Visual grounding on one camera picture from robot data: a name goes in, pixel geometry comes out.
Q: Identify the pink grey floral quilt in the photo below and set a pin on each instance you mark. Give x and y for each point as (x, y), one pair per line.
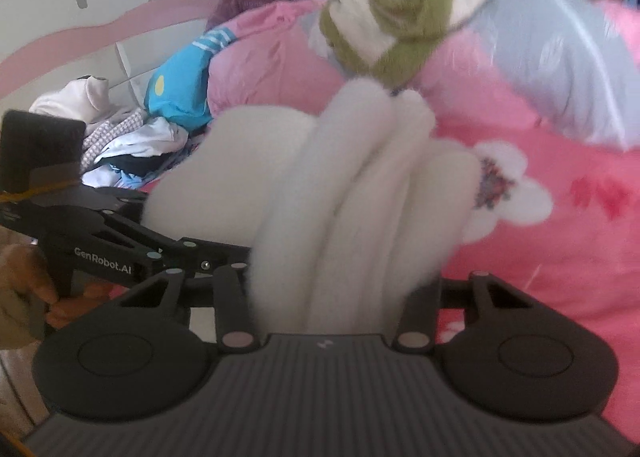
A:
(280, 62)

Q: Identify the light blue garment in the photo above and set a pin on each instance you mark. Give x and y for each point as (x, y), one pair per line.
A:
(135, 181)

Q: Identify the blue cartoon quilt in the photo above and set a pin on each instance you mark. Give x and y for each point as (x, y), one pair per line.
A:
(180, 87)

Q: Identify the pink floral bedsheet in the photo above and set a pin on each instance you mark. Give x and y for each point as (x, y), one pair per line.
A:
(550, 237)

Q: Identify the green-trimmed fleece jacket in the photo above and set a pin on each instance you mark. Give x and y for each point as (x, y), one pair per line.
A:
(400, 27)

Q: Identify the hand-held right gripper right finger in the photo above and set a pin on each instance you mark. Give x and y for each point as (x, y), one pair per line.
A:
(415, 312)

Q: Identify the person's left forearm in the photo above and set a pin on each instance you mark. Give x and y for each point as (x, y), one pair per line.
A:
(20, 322)

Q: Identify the white knit sweater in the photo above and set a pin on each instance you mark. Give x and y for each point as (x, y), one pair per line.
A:
(310, 197)

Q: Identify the black garment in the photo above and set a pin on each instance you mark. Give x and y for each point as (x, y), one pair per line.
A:
(140, 164)

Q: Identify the white hoodie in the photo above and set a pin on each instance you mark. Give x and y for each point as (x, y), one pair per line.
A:
(75, 99)

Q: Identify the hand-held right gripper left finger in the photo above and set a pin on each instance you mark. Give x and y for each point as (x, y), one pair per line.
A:
(230, 297)

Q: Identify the white garment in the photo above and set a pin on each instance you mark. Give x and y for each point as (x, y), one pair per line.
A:
(145, 139)

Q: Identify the person's left hand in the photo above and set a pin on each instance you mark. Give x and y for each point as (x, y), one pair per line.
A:
(30, 272)

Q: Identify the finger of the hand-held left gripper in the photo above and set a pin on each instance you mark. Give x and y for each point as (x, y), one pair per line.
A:
(200, 254)
(122, 197)

